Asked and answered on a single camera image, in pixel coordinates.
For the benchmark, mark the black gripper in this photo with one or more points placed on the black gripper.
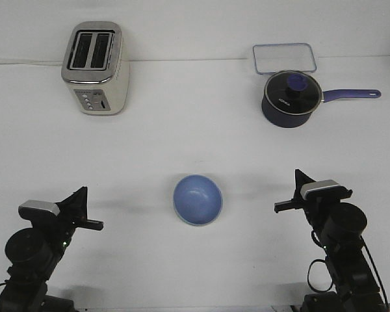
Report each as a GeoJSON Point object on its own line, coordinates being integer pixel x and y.
{"type": "Point", "coordinates": [74, 215]}
{"type": "Point", "coordinates": [320, 196]}

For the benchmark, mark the silver two-slot toaster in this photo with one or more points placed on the silver two-slot toaster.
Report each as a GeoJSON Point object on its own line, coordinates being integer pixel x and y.
{"type": "Point", "coordinates": [96, 68]}

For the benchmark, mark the glass pot lid blue knob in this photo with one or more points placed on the glass pot lid blue knob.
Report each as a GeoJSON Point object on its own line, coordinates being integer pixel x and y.
{"type": "Point", "coordinates": [293, 92]}

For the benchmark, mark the dark blue saucepan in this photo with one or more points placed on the dark blue saucepan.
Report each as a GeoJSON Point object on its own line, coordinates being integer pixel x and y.
{"type": "Point", "coordinates": [284, 120]}

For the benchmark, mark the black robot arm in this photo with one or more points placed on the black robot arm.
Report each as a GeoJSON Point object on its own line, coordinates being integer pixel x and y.
{"type": "Point", "coordinates": [337, 228]}
{"type": "Point", "coordinates": [34, 252]}

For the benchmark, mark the clear blue-rimmed container lid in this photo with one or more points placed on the clear blue-rimmed container lid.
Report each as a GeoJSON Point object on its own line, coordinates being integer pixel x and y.
{"type": "Point", "coordinates": [272, 58]}

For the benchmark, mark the blue bowl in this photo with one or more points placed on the blue bowl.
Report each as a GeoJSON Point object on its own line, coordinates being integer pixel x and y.
{"type": "Point", "coordinates": [197, 200]}

